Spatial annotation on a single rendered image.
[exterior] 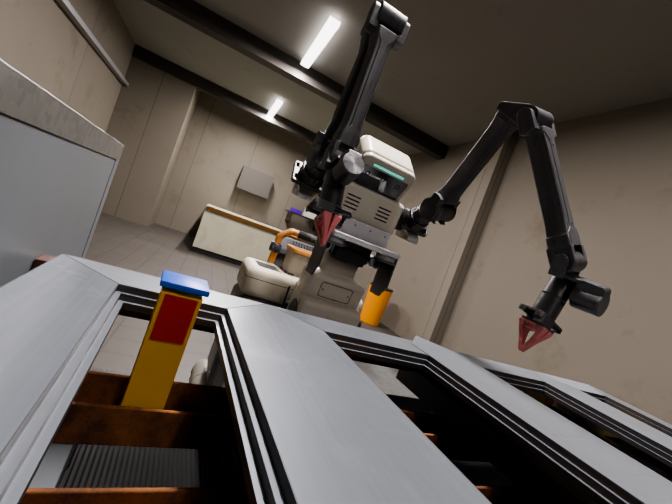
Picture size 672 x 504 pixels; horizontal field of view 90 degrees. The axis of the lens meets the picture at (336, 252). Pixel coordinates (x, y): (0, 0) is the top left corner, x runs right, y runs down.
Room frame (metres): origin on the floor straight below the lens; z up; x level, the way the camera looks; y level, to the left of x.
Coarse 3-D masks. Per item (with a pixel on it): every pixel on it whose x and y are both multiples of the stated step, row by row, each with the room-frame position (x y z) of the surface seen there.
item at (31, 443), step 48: (96, 336) 0.34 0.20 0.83; (336, 336) 0.63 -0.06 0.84; (240, 384) 0.34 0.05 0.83; (528, 384) 0.89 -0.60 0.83; (48, 432) 0.21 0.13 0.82; (240, 432) 0.28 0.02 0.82; (528, 432) 0.51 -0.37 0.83; (624, 432) 0.75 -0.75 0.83; (0, 480) 0.16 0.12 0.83; (576, 480) 0.44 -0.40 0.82
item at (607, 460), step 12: (564, 444) 0.49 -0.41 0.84; (576, 444) 0.51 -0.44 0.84; (588, 444) 0.53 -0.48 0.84; (600, 444) 0.55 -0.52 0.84; (576, 456) 0.46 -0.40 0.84; (588, 456) 0.47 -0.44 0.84; (600, 456) 0.49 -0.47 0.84; (612, 456) 0.51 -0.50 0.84; (624, 456) 0.53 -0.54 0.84; (600, 468) 0.44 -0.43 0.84; (612, 468) 0.46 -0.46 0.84; (624, 468) 0.48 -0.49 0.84; (636, 468) 0.50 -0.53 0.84; (648, 468) 0.52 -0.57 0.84
